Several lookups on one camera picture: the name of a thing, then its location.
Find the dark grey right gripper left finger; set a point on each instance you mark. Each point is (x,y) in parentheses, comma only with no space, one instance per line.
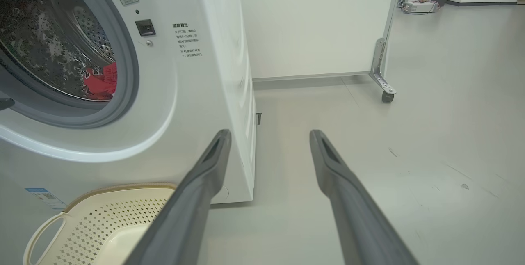
(184,207)

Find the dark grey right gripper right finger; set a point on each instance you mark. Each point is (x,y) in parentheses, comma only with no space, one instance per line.
(352,207)

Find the red basketball jersey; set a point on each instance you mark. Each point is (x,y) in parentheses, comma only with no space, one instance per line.
(102,82)

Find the cream perforated laundry basket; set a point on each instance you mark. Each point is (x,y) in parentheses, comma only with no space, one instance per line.
(102,224)

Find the white front-load washing machine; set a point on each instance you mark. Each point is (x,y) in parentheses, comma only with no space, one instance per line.
(164,113)

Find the black door latch socket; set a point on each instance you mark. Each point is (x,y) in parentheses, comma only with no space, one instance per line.
(145,27)

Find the blue energy label sticker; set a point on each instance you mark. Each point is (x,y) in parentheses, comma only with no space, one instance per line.
(47,197)

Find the metal partition foot with caster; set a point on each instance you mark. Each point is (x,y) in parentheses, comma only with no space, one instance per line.
(380,68)

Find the printed text notice sticker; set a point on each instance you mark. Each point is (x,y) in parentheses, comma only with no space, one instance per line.
(186,39)

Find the white partition panel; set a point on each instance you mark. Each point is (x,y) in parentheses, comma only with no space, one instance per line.
(311,23)

